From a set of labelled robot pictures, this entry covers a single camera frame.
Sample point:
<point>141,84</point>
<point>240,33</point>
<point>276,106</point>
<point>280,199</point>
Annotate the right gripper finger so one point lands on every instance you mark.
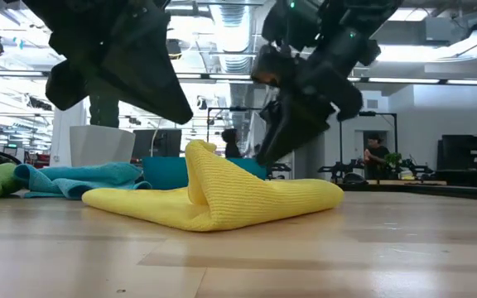
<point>292,124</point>
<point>350,103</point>

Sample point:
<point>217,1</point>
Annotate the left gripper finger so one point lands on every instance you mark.
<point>147,74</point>
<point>66,87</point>

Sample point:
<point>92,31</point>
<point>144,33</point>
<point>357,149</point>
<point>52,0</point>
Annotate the blue microfiber towel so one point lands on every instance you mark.
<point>85,176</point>

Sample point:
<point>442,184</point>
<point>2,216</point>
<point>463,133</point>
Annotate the yellow microfiber towel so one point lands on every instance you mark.
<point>230,194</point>

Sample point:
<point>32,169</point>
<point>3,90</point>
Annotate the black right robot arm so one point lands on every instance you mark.
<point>304,20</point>

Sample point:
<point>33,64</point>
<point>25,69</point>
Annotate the black background robot arm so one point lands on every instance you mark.
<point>418,169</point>
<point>342,169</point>

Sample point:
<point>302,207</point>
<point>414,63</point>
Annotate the black ceiling-hung device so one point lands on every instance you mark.
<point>174,49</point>

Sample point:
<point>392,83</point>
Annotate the green cactus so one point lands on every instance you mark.
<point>104,111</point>

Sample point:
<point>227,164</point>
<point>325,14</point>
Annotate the long ceiling light strip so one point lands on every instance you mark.
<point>404,80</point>

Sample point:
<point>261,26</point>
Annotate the person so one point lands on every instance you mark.
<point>377,157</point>
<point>231,145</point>

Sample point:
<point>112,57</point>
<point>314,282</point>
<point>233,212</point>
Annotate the white hexagonal plant pot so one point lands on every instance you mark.
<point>102,145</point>

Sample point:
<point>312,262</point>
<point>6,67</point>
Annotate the black background monitor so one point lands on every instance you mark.
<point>164,142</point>

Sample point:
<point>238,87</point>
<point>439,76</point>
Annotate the green background plant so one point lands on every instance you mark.
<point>393,160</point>

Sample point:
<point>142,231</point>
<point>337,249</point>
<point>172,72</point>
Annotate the teal plastic tray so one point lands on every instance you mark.
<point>164,174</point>

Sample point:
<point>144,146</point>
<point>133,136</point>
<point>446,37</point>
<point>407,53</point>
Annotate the black storage cabinet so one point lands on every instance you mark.
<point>468,159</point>

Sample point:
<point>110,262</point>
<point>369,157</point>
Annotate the black gantry frame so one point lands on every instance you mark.
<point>238,109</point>
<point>387,113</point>

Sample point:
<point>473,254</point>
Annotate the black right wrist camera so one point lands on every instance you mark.
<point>271,66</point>

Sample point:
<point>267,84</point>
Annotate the silver ribbed air duct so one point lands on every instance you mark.
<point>234,37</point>

